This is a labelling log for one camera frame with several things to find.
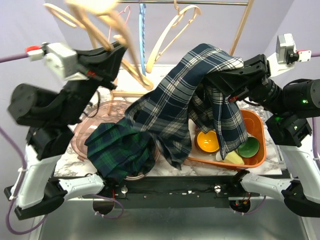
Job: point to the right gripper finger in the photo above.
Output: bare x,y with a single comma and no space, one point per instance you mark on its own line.
257,67
231,83

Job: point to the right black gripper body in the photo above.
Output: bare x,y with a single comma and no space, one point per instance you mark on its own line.
269,95

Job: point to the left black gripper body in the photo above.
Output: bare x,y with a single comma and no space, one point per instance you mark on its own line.
76,96

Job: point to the pink wire hanger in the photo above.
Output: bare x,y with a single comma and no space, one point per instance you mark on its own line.
124,15

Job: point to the navy beige plaid skirt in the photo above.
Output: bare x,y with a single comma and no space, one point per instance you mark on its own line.
185,95

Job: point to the green plaid skirt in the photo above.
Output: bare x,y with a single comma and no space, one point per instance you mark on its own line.
116,150

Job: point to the light blue wavy hanger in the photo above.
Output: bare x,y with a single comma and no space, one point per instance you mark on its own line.
141,29

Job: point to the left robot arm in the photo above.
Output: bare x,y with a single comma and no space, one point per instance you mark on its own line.
49,116

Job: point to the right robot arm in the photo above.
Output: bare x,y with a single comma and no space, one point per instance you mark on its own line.
290,106

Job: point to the wooden clothes rack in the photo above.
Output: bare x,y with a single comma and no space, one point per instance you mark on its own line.
104,10

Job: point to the orange plastic bin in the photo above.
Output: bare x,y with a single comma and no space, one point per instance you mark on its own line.
254,127

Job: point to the pink transparent basin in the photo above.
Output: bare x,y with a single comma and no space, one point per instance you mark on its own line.
109,112

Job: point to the green bowl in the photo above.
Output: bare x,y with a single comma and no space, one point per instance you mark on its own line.
249,148

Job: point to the orange bowl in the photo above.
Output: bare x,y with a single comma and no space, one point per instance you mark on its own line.
207,143

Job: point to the yellow cup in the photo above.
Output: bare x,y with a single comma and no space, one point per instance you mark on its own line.
231,158

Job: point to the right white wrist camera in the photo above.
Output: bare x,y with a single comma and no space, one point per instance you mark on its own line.
286,55

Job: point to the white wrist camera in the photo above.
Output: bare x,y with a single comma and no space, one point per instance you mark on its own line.
286,55
59,58

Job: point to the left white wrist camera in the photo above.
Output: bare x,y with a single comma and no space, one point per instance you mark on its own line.
59,58

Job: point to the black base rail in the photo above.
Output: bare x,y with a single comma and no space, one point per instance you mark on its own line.
176,192

